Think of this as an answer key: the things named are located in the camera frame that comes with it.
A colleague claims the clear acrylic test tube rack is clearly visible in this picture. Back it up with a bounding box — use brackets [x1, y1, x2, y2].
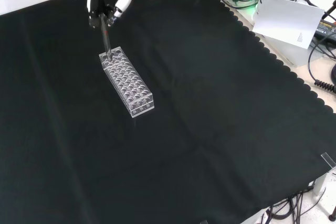
[98, 46, 155, 119]

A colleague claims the black bench cloth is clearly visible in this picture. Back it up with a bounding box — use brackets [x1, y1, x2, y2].
[0, 0, 336, 224]

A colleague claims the black floor cable bundle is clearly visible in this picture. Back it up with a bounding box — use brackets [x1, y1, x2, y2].
[259, 171, 336, 224]

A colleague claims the black coiled cable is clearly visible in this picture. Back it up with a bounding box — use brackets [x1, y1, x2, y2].
[308, 42, 336, 93]

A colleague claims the clear glass test tube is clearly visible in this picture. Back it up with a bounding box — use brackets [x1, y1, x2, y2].
[99, 14, 114, 61]

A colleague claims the black power adapter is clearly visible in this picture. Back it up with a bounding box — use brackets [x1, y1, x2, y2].
[313, 19, 336, 40]

